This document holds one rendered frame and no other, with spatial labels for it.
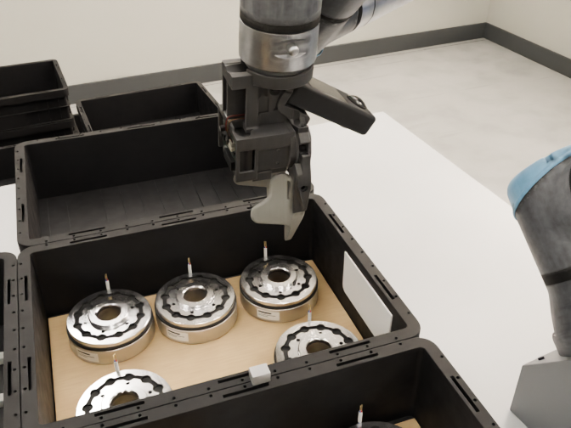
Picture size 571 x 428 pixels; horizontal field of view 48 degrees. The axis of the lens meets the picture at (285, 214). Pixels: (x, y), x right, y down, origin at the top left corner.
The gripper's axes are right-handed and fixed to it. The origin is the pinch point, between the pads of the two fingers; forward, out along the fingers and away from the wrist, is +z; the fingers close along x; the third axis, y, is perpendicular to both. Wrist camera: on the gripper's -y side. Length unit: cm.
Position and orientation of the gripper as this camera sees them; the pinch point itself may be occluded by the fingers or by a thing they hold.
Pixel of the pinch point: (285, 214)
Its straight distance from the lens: 76.3
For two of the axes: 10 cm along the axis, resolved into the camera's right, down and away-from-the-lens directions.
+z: -0.6, 7.6, 6.4
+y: -9.4, 1.7, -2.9
